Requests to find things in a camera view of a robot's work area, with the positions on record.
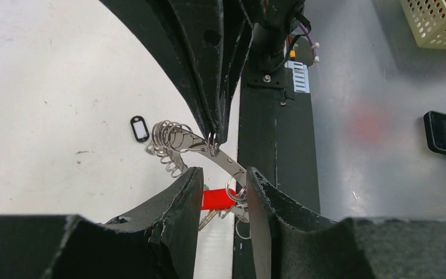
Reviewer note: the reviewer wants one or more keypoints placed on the red key tag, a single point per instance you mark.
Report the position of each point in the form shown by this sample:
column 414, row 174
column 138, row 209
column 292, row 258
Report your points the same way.
column 217, row 199

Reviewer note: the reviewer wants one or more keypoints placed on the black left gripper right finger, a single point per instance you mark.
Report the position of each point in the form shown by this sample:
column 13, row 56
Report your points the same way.
column 291, row 241

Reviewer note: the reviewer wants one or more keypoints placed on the black key tag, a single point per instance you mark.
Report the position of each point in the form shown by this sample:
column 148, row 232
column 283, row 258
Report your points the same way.
column 139, row 129

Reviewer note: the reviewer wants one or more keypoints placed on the white slotted cable duct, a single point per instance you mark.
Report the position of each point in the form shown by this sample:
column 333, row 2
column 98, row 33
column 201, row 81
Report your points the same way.
column 300, row 77

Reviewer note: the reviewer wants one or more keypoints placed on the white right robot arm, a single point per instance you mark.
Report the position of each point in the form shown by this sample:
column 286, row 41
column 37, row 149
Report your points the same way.
column 272, row 23

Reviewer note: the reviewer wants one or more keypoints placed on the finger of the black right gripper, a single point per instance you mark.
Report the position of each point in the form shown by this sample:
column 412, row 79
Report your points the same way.
column 185, row 38
column 236, row 36

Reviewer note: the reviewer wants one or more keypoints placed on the cream perforated basket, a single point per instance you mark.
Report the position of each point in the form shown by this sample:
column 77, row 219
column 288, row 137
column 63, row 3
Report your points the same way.
column 427, row 21

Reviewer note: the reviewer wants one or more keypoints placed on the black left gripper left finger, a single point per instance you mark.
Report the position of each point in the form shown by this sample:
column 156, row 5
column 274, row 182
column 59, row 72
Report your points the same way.
column 157, row 239

